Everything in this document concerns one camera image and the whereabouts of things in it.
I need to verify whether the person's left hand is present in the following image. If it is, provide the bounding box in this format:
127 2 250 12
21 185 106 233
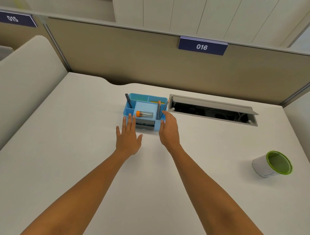
116 114 143 156

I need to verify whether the person's right hand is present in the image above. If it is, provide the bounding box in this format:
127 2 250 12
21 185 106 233
159 110 181 148

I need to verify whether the person's right forearm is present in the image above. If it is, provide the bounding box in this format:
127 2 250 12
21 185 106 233
167 145 264 235

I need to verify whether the person's left forearm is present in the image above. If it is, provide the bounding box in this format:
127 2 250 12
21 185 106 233
21 149 136 235

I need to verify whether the blue plastic desk organizer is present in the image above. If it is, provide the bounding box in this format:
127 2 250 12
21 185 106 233
123 93 169 132

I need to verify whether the beige desk partition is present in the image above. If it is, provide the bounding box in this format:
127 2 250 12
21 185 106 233
44 17 310 106
0 10 69 73

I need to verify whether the dark blue number sign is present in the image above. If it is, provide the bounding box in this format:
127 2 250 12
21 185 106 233
178 36 228 56
0 11 38 28

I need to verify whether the white curved side divider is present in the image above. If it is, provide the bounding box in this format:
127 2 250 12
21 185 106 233
0 35 68 150

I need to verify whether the white cup with green rim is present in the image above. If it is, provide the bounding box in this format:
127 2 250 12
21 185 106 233
252 151 293 178

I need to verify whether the grey desk cable box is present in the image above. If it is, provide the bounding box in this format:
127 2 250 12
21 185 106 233
168 94 259 127

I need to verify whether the white wall cabinet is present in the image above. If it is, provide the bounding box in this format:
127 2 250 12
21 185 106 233
113 0 310 47

